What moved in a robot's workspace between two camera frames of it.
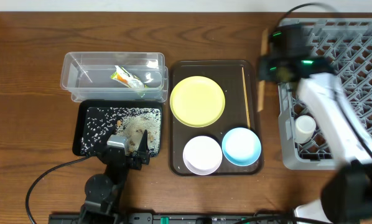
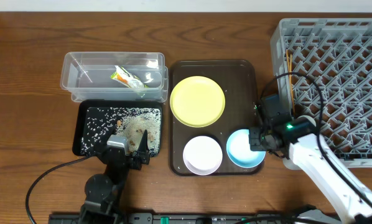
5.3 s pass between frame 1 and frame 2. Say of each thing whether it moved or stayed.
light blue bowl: moved
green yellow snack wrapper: stayed
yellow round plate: stayed
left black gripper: stayed
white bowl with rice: stayed
